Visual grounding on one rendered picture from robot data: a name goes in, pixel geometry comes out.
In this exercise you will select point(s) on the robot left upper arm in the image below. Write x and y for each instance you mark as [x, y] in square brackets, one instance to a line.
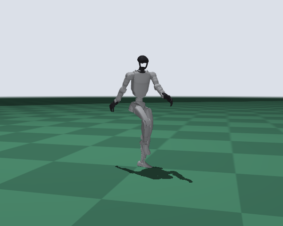
[154, 80]

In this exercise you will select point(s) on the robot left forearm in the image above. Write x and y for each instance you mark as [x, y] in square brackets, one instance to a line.
[160, 91]

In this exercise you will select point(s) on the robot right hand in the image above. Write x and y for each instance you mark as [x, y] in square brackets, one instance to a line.
[112, 105]

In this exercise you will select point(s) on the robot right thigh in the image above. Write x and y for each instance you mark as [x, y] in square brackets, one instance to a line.
[138, 110]

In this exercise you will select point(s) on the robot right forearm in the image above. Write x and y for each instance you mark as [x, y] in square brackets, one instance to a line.
[119, 96]

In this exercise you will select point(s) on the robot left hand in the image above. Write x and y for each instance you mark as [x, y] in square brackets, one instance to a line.
[168, 98]

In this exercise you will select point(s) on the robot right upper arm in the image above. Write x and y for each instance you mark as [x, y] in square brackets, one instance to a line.
[129, 76]

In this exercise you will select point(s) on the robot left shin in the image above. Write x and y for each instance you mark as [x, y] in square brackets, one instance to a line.
[143, 155]

